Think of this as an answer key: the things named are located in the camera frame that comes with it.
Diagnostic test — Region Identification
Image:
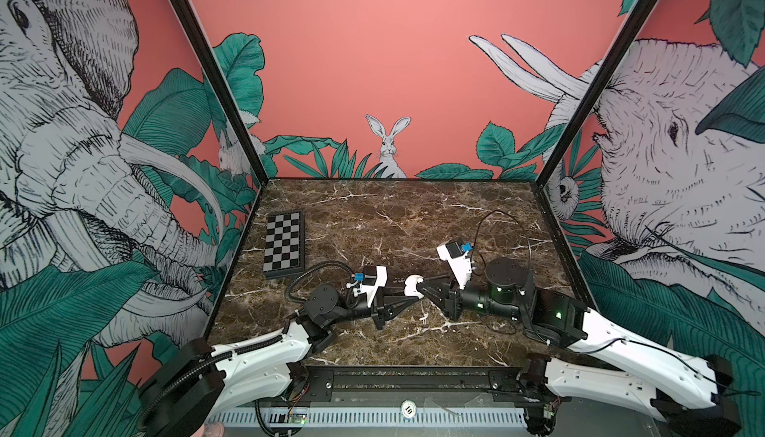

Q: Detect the black corner post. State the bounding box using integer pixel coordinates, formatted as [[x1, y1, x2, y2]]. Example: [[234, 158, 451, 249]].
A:
[[535, 0, 659, 187], [169, 0, 269, 187]]

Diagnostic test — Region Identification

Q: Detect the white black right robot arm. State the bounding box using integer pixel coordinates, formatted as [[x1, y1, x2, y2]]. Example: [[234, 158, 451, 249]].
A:
[[406, 257, 742, 436]]

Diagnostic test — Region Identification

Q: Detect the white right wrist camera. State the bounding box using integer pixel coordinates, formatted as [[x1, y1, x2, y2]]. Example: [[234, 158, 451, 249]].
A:
[[436, 239, 473, 290]]

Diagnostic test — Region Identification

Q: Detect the poker chip on vent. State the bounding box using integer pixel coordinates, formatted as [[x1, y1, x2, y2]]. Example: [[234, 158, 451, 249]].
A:
[[400, 400, 418, 419]]

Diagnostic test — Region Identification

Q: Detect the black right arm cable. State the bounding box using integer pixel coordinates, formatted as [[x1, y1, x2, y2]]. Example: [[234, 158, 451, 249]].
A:
[[471, 208, 533, 271]]

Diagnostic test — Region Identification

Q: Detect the black left corner post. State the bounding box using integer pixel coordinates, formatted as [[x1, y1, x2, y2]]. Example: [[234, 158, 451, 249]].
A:
[[169, 0, 269, 187]]

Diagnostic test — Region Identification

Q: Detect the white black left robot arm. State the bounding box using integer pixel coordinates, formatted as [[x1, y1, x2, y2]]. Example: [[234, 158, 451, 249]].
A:
[[137, 282, 422, 436]]

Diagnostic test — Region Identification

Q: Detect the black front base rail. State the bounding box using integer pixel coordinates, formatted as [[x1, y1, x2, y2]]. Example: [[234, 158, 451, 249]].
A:
[[289, 365, 571, 417]]

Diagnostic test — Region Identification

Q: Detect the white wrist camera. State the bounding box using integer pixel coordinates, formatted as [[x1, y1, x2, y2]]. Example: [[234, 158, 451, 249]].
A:
[[436, 239, 473, 290], [346, 265, 388, 309]]

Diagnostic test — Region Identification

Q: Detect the black right corner post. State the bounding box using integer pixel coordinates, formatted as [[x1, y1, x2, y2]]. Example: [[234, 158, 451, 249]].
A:
[[535, 0, 659, 187]]

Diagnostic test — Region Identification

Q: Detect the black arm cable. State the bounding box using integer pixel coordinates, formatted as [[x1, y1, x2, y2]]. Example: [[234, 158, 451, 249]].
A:
[[471, 208, 533, 271], [284, 260, 357, 304]]

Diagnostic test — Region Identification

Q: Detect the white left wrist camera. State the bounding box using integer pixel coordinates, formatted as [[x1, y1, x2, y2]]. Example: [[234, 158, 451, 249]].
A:
[[346, 265, 388, 309]]

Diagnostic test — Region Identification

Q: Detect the white perforated vent strip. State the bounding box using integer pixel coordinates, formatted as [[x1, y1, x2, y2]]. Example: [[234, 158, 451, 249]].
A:
[[209, 407, 526, 429]]

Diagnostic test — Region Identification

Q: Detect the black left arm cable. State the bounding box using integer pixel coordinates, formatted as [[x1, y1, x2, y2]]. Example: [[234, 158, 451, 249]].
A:
[[284, 260, 357, 304]]

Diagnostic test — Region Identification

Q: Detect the white round puck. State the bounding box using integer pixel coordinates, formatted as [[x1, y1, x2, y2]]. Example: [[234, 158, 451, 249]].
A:
[[404, 275, 424, 300]]

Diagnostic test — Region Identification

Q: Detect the black white chessboard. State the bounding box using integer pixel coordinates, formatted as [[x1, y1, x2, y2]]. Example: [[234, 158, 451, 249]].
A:
[[263, 210, 305, 280]]

